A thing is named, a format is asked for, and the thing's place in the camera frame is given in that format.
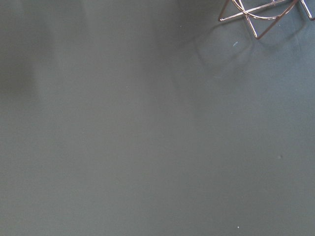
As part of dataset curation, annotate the copper wire bottle rack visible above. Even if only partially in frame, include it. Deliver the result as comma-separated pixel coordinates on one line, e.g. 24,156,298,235
218,0,315,40

